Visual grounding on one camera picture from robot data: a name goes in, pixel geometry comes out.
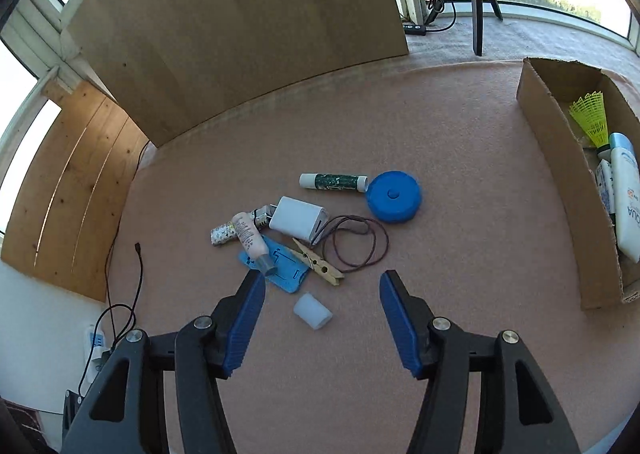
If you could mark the wooden clothespin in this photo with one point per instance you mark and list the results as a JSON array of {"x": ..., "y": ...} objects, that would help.
[{"x": 322, "y": 269}]

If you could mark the white charger plug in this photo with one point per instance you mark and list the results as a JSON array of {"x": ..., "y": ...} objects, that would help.
[{"x": 297, "y": 219}]

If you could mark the green white glue stick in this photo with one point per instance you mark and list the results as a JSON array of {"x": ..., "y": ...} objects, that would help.
[{"x": 332, "y": 182}]

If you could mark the cardboard box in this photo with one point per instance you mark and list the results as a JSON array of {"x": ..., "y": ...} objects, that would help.
[{"x": 555, "y": 158}]

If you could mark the wooden slat panel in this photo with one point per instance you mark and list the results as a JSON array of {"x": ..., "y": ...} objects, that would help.
[{"x": 65, "y": 194}]

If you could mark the black tripod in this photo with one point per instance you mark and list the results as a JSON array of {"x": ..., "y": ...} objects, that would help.
[{"x": 477, "y": 8}]

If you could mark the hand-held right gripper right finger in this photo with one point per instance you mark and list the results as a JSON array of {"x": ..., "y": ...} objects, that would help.
[{"x": 400, "y": 329}]

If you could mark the small beige cosmetic bottle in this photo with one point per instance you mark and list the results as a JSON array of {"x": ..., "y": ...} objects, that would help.
[{"x": 247, "y": 236}]

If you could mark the yellow shuttlecock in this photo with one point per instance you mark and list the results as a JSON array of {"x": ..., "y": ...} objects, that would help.
[{"x": 592, "y": 118}]

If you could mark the large wooden board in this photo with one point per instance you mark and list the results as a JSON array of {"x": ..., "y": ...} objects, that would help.
[{"x": 225, "y": 33}]

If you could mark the blue round tape measure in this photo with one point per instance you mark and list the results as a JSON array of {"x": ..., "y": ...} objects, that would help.
[{"x": 392, "y": 196}]

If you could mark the white sunscreen bottle blue cap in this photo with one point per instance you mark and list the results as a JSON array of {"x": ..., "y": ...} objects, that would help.
[{"x": 627, "y": 194}]

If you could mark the patterned lighter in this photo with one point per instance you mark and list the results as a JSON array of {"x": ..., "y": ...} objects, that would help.
[{"x": 222, "y": 235}]

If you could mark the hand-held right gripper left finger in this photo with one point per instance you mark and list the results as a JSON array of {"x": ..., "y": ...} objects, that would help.
[{"x": 245, "y": 324}]

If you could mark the blue plastic holder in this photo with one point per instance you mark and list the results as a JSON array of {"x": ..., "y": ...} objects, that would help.
[{"x": 287, "y": 274}]

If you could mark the white power strip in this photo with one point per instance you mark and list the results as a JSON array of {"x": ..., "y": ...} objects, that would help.
[{"x": 95, "y": 339}]

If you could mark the white foam cylinder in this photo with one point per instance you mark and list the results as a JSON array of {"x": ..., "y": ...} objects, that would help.
[{"x": 312, "y": 312}]

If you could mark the white textured tube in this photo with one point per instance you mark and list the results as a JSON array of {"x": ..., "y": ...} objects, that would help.
[{"x": 604, "y": 184}]

